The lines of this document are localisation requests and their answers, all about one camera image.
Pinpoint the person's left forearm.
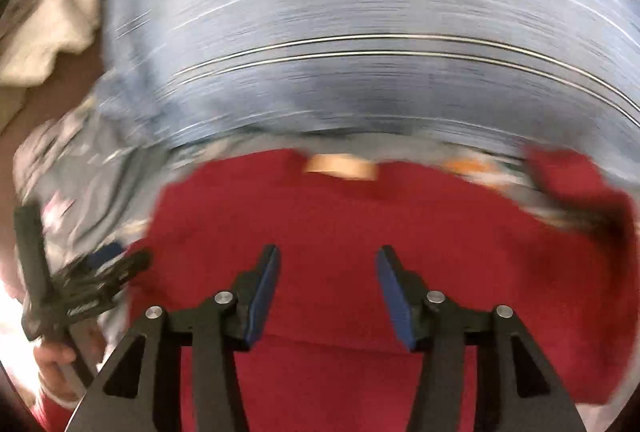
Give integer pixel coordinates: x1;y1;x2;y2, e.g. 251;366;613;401
27;384;78;432

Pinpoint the red knit garment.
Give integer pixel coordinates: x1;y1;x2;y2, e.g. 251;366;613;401
125;147;638;432

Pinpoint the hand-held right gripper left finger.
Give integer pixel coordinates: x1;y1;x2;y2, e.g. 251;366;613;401
65;244;282;432

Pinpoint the grey printed bedsheet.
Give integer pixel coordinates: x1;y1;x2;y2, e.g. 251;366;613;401
12;112;556;363

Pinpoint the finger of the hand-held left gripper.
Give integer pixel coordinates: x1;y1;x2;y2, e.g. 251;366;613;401
65;243;153;300

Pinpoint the person's left hand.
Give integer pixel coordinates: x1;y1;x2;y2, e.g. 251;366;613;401
32;343;80;394

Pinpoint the white crumpled cloth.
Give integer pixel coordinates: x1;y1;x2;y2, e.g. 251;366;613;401
0;0;118;133

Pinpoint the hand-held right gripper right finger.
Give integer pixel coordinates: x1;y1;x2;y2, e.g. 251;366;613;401
376;244;589;432

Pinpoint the blue plaid pillow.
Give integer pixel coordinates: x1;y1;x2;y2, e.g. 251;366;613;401
97;0;640;155

